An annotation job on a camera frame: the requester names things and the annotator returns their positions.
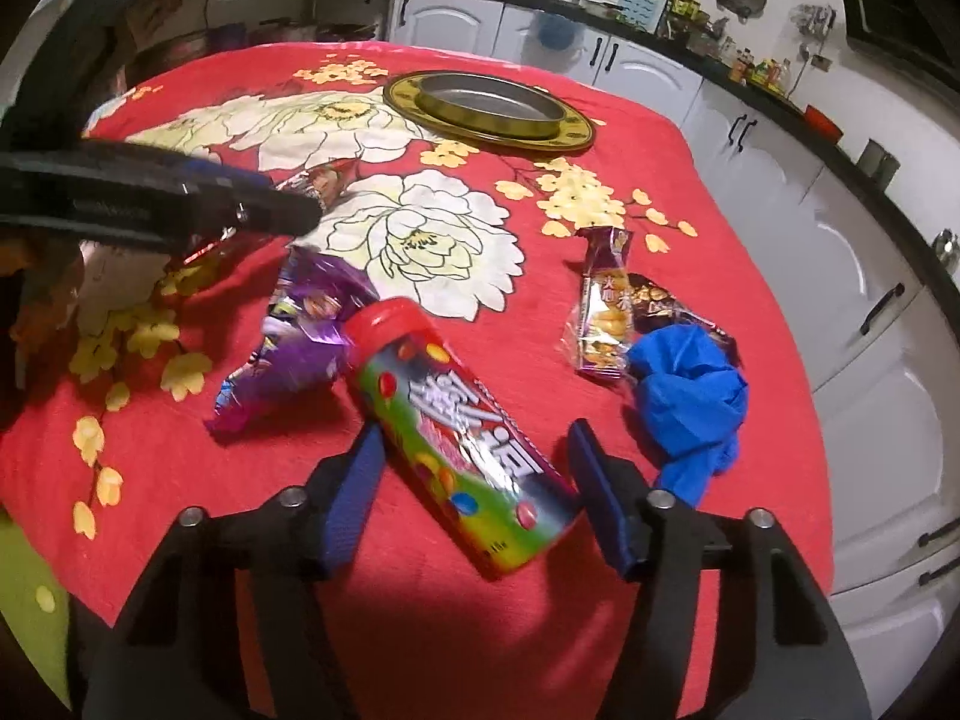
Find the round metal pan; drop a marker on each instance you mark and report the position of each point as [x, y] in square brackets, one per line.
[487, 101]

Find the red bowl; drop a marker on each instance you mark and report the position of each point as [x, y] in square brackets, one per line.
[822, 122]

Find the purple yellow snack packet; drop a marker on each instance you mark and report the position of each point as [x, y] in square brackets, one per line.
[604, 315]

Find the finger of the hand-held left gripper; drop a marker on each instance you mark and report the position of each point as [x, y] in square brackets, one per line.
[172, 161]
[225, 214]

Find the small metal teapot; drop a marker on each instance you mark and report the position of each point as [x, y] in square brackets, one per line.
[946, 249]

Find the dark brown wrapper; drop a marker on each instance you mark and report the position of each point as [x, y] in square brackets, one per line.
[664, 300]

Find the teal knife block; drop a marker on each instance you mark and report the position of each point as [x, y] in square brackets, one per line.
[640, 7]

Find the purple snack wrapper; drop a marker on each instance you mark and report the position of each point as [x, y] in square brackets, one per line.
[292, 360]

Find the black countertop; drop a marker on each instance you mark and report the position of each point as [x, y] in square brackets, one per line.
[847, 157]

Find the wall spice rack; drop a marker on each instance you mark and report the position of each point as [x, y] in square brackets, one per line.
[810, 22]

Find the red floral blanket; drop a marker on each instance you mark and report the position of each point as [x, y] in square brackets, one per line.
[525, 330]

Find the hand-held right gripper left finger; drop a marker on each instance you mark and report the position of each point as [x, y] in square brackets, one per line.
[352, 502]

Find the crumpled blue glove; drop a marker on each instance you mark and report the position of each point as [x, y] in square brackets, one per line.
[682, 390]

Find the gold rimmed round tray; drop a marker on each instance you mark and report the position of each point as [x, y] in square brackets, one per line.
[405, 97]

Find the red picture snack wrapper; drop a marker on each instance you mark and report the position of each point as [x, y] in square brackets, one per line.
[328, 180]

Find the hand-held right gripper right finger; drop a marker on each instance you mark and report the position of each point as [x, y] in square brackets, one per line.
[600, 502]

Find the white base cabinets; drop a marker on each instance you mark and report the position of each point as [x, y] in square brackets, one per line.
[847, 277]

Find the colourful candy tube red cap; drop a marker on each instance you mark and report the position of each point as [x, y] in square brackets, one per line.
[450, 450]

